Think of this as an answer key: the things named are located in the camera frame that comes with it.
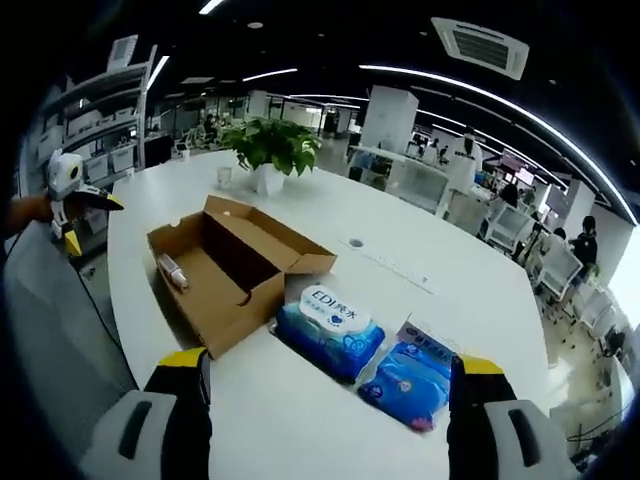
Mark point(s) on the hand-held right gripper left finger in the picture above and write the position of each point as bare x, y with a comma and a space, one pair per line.
165, 425

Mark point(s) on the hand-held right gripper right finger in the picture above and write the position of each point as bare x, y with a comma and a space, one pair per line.
500, 440

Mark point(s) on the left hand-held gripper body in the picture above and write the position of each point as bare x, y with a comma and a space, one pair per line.
65, 172

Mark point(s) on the blue tissue packet soft item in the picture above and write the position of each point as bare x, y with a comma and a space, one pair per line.
410, 385

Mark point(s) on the brown cardboard shoe box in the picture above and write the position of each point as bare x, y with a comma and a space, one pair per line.
220, 310

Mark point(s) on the blue wipes pack soft item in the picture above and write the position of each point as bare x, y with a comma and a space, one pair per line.
330, 335

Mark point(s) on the row of white storage bins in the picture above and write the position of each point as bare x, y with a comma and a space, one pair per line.
122, 157

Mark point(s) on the black monitor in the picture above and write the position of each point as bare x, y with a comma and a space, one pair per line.
157, 151

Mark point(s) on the grey storage shelf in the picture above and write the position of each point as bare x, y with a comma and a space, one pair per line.
100, 82

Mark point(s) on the white mesh chair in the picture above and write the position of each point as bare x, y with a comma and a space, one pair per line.
50, 340

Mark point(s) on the small paper cup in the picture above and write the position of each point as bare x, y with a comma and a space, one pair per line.
224, 177

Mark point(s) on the white crate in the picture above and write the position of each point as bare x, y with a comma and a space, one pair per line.
122, 52

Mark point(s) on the white office chair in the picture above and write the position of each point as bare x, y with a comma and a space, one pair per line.
562, 270
510, 225

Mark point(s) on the green potted plant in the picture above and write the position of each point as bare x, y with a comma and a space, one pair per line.
275, 145

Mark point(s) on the table power socket panel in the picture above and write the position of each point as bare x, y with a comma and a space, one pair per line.
356, 243

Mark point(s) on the ceiling light strip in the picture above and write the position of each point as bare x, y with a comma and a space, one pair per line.
475, 87

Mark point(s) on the ceiling air conditioner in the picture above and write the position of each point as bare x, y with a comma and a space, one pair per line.
480, 47

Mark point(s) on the wall screen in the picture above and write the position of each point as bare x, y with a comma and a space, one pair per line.
517, 170

